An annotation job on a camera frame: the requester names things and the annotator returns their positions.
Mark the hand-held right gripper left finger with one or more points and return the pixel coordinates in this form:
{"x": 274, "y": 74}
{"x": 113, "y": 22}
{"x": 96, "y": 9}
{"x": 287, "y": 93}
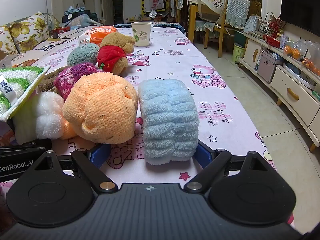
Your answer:
{"x": 100, "y": 155}

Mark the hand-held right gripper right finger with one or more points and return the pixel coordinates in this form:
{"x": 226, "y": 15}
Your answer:
{"x": 203, "y": 156}

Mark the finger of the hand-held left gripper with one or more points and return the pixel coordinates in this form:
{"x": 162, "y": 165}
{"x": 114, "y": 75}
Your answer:
{"x": 22, "y": 150}

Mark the white fluffy pompom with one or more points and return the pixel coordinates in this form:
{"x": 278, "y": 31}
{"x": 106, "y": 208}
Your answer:
{"x": 48, "y": 115}

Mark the orange knitted hat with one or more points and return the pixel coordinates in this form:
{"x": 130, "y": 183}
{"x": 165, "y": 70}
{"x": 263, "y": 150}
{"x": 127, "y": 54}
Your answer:
{"x": 100, "y": 110}

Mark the light blue fluffy headband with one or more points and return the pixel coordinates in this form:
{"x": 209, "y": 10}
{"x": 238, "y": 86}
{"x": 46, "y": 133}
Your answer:
{"x": 170, "y": 120}

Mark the green white striped cloth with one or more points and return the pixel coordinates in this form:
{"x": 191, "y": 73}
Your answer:
{"x": 20, "y": 80}

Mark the brown knitted bootie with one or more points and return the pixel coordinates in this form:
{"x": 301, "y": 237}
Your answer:
{"x": 47, "y": 82}

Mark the magenta knitted hat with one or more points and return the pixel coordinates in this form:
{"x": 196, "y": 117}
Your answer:
{"x": 72, "y": 76}

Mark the brown teddy bear red shirt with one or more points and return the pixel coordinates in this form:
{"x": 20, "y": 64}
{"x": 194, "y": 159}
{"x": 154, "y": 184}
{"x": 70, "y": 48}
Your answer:
{"x": 110, "y": 53}

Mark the teal knitted hat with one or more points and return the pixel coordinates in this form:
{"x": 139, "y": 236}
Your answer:
{"x": 82, "y": 53}

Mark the pink printed tablecloth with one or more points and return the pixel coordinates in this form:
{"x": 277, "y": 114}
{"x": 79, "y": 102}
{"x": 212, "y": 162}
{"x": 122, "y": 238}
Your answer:
{"x": 175, "y": 62}

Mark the cream television cabinet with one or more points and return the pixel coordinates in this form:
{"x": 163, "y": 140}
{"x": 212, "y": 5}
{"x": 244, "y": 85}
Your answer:
{"x": 287, "y": 92}

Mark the green bin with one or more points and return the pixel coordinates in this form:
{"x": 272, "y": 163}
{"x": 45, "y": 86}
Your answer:
{"x": 238, "y": 53}

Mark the grey metal case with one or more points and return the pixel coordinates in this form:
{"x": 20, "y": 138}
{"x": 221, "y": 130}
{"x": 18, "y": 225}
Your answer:
{"x": 266, "y": 66}

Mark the floral sofa cushion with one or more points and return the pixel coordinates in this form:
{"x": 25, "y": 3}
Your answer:
{"x": 27, "y": 32}
{"x": 6, "y": 40}

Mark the orange tissue pack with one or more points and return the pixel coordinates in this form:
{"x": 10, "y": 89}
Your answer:
{"x": 97, "y": 33}

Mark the red flat box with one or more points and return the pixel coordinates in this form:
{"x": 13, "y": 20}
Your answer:
{"x": 61, "y": 30}

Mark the paper cup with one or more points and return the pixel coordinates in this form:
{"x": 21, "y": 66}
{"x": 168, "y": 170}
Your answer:
{"x": 141, "y": 35}

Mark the blue padded chair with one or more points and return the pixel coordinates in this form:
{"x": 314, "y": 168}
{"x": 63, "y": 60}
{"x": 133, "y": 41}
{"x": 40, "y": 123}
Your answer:
{"x": 172, "y": 27}
{"x": 122, "y": 25}

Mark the floral sofa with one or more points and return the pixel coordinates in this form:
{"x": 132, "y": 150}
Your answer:
{"x": 53, "y": 21}

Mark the red gift box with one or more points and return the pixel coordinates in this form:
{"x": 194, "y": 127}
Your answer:
{"x": 271, "y": 41}

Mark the bag of oranges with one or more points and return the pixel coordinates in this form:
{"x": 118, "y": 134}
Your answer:
{"x": 292, "y": 51}
{"x": 311, "y": 63}

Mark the black suitcase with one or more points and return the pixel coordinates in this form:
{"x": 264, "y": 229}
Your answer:
{"x": 80, "y": 17}

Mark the yellow wooden table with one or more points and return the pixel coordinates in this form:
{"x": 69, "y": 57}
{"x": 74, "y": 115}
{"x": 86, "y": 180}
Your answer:
{"x": 192, "y": 17}

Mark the wooden chair quilted cover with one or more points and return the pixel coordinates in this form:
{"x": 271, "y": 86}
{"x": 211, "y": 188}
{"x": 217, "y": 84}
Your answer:
{"x": 237, "y": 12}

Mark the red berry plant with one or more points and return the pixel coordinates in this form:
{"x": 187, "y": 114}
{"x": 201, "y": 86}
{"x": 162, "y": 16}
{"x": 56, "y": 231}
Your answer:
{"x": 275, "y": 25}

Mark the chair draped with clothes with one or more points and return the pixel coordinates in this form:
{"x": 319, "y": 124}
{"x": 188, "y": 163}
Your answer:
{"x": 178, "y": 2}

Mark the cream printed cloth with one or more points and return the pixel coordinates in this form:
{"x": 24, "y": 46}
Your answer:
{"x": 212, "y": 0}

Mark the television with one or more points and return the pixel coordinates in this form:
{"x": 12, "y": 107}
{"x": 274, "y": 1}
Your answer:
{"x": 302, "y": 2}

